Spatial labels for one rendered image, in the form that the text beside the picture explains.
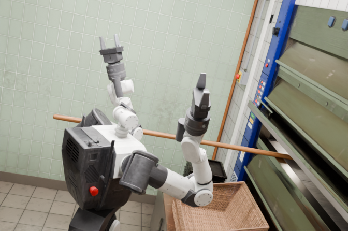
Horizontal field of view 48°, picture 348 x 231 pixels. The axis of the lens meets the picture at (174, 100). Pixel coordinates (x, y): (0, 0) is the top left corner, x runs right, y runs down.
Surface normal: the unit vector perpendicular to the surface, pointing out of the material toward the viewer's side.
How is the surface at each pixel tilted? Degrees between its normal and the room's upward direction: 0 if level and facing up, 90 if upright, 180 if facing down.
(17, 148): 90
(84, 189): 90
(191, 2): 90
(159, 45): 90
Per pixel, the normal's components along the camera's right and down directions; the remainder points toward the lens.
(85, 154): 0.58, 0.34
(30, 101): 0.08, 0.29
